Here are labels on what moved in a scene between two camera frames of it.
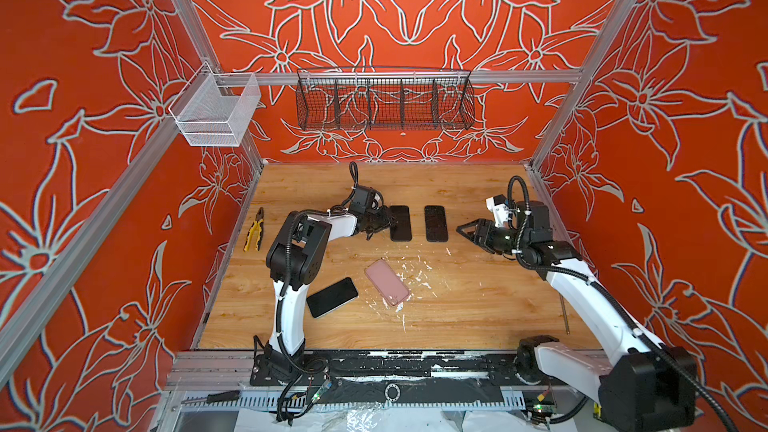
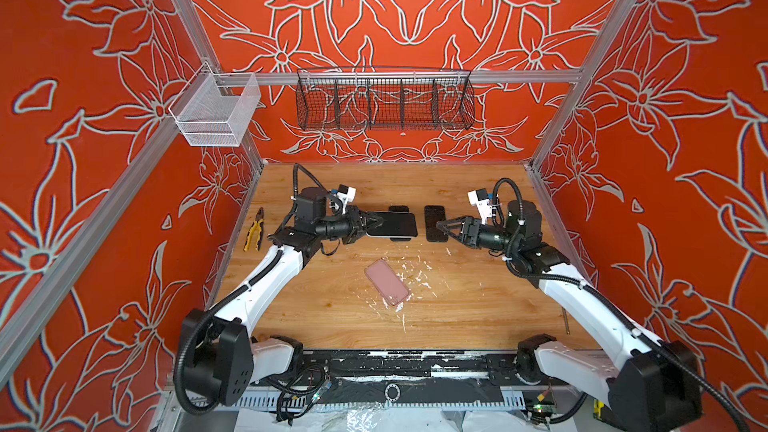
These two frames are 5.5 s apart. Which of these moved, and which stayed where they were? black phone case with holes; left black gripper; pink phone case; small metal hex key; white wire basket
Moved: left black gripper
Stayed: white wire basket; pink phone case; black phone case with holes; small metal hex key
